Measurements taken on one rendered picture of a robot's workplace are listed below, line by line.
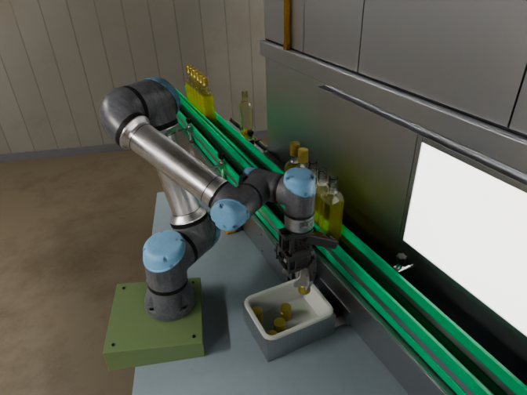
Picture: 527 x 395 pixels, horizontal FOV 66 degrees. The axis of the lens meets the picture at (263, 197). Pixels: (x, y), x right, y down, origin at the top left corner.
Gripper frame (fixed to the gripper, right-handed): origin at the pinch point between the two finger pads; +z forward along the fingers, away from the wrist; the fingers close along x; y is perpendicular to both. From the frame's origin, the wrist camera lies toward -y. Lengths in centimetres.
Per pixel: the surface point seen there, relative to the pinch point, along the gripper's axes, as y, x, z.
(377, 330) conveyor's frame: -11.7, 18.5, 7.4
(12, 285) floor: 108, -163, 92
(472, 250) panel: -29.9, 26.0, -18.3
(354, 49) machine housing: -33, -29, -54
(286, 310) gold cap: 4.8, -1.7, 11.0
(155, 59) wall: -33, -318, 5
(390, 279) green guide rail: -21.3, 11.2, -0.6
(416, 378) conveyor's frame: -11.5, 33.1, 9.0
